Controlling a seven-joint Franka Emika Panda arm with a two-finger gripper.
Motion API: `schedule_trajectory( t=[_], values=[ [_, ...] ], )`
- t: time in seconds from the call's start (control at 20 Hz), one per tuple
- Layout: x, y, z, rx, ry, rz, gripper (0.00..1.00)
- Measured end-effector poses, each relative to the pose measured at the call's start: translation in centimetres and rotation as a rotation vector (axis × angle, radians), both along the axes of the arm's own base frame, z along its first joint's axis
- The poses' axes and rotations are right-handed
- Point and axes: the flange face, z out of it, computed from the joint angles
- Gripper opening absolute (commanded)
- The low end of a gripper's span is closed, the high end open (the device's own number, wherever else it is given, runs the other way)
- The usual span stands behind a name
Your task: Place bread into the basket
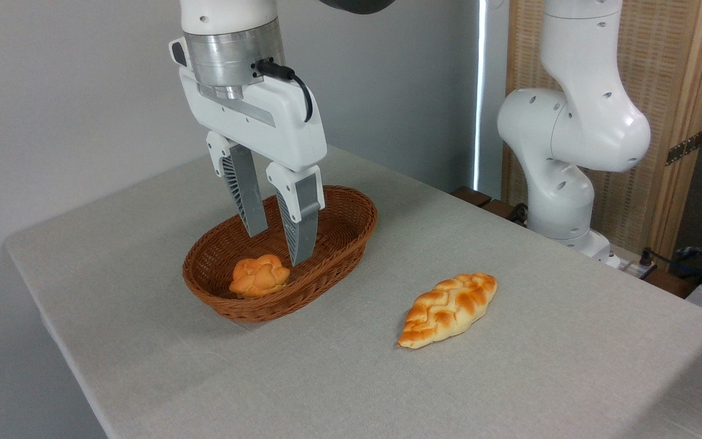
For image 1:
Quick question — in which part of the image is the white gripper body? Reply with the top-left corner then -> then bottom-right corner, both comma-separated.
169,38 -> 328,173

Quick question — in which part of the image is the grey tablecloth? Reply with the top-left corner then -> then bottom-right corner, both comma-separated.
5,145 -> 702,439

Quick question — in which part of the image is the brown oval wicker basket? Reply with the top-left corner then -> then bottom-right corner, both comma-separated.
182,185 -> 380,324

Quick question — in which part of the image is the metal screen hinge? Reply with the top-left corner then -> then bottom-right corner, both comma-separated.
666,130 -> 702,166

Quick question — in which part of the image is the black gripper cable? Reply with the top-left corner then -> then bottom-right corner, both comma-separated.
257,59 -> 314,123

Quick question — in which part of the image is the brown wooden block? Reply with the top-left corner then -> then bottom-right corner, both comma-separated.
643,268 -> 700,299
482,199 -> 527,225
452,186 -> 492,209

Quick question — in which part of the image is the round orange bread roll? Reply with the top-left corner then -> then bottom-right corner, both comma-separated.
229,254 -> 291,299

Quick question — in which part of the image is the black power plug cable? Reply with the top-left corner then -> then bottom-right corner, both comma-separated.
639,248 -> 702,282

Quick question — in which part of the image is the long braided bread loaf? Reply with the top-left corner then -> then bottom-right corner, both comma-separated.
396,272 -> 498,350

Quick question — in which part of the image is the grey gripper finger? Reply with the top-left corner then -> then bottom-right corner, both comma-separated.
207,130 -> 268,238
266,162 -> 325,266

